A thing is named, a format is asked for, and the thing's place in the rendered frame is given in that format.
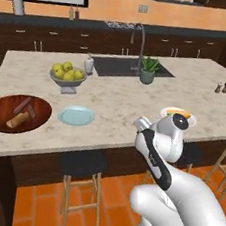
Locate dark brown bottle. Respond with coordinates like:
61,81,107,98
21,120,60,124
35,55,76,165
73,4,82,22

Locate marble top kitchen island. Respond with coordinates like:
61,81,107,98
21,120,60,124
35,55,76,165
0,31,226,226

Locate dark sink basin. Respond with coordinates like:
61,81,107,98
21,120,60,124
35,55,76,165
89,51,178,88

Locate white salt shaker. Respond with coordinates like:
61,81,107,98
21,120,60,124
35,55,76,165
213,81,224,95

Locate short brown sausage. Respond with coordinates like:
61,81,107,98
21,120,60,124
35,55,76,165
25,103,38,120

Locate yellow-green apple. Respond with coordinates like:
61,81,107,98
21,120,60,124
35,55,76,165
72,68,86,82
53,67,67,80
61,60,75,73
62,71,76,84
51,62,65,74

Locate grey hob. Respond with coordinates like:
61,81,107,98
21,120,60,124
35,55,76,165
103,18,145,33

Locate grey fruit bowl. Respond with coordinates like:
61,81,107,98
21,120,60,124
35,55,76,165
46,63,89,98

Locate light blue plate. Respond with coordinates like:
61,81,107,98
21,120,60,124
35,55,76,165
56,102,98,130

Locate white soap dispenser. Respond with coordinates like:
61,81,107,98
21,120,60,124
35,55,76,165
82,52,97,76

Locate grey wall outlet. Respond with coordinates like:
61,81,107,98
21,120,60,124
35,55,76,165
136,3,149,15

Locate long brown sausage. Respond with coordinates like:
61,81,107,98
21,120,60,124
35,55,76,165
12,94,32,117

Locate dark brown cupboard run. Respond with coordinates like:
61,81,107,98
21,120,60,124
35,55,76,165
0,0,226,107

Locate green potted plant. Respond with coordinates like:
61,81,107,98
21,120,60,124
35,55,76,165
137,54,163,88

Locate orange bun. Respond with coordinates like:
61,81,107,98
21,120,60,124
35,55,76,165
165,106,192,119

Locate white paper towel roll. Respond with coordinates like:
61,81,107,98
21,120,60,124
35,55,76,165
8,0,28,18

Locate white plate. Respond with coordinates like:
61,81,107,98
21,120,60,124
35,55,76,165
158,104,199,129

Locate brown wooden bowl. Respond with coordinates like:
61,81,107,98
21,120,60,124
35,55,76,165
0,90,54,140

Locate tan hot dog bun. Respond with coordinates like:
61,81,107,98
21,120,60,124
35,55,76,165
5,108,31,131

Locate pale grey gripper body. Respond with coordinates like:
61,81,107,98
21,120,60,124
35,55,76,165
132,115,153,135

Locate grey tall tap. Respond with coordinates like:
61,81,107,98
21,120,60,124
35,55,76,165
125,21,149,73

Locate pale green bottle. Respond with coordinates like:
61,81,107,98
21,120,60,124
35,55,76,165
67,3,76,22

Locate dark wall shelf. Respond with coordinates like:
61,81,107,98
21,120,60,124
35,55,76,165
147,0,226,12

